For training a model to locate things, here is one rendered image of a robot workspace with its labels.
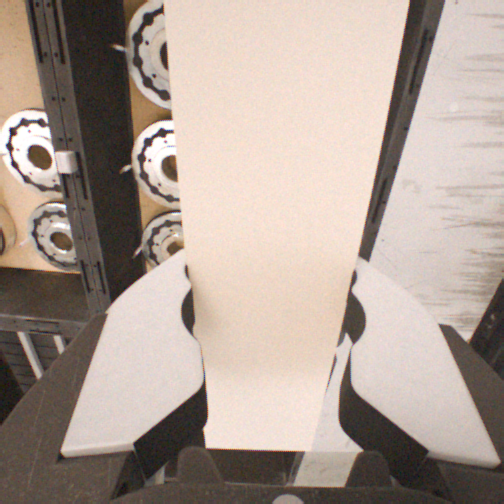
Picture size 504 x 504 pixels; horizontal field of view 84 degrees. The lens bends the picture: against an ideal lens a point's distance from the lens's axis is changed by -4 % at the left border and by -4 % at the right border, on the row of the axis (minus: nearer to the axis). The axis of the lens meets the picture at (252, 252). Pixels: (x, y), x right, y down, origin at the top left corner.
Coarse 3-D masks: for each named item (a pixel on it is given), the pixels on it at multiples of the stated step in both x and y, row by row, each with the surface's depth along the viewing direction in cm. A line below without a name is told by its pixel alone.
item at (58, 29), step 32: (64, 0) 21; (64, 32) 21; (416, 32) 21; (64, 64) 22; (416, 64) 23; (64, 96) 24; (416, 96) 23; (384, 160) 26; (384, 192) 27; (96, 224) 29; (96, 256) 31
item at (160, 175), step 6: (162, 150) 32; (168, 150) 32; (174, 150) 32; (156, 156) 32; (162, 156) 32; (156, 162) 32; (162, 162) 33; (156, 168) 33; (162, 168) 33; (156, 174) 33; (162, 174) 33; (162, 180) 33; (168, 180) 33; (174, 180) 34; (168, 186) 34; (174, 186) 34
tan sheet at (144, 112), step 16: (128, 0) 28; (144, 0) 28; (128, 16) 29; (144, 96) 32; (144, 112) 33; (160, 112) 33; (176, 160) 36; (144, 208) 39; (160, 208) 39; (144, 224) 40
